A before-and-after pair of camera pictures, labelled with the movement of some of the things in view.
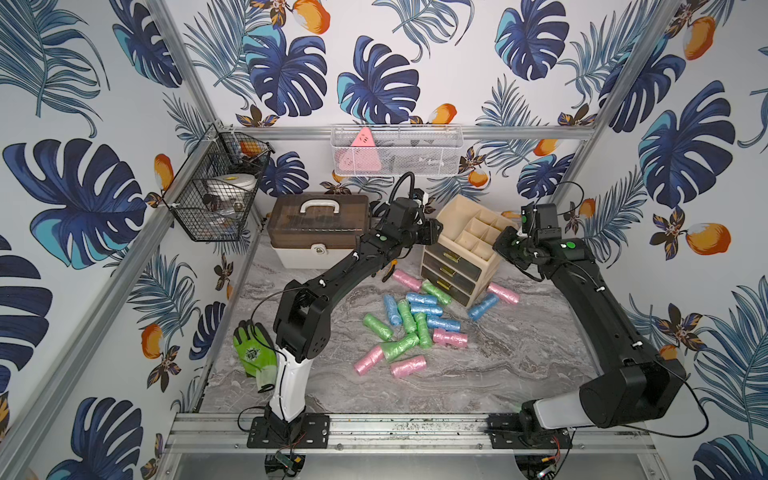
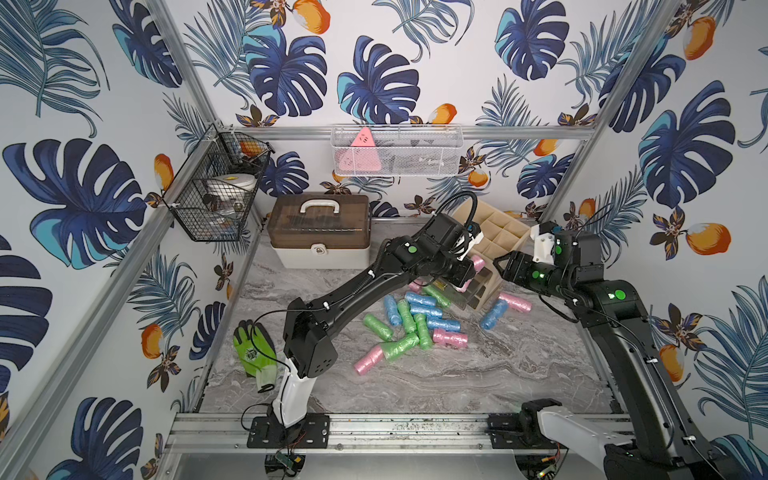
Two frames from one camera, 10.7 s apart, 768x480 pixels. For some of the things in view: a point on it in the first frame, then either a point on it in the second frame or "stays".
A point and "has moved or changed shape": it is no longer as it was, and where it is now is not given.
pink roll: x=449 y=338 stays
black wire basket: x=213 y=194 stays
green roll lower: x=394 y=349 stays
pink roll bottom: x=408 y=366 -> x=478 y=263
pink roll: x=369 y=359 stays
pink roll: x=405 y=279 stays
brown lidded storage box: x=316 y=231 stays
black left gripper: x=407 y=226 -> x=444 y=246
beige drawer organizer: x=466 y=261 has moved or changed shape
